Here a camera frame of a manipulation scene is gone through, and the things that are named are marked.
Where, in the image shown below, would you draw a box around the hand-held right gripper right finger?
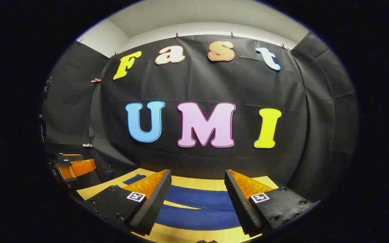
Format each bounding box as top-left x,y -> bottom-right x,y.
224,169 -> 316,237

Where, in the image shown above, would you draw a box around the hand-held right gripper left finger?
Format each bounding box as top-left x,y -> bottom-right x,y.
80,169 -> 173,237

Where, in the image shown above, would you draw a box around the blue denim jeans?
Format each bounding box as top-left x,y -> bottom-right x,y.
123,174 -> 242,232

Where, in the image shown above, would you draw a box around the black backdrop cloth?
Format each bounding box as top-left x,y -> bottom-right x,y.
41,32 -> 359,203

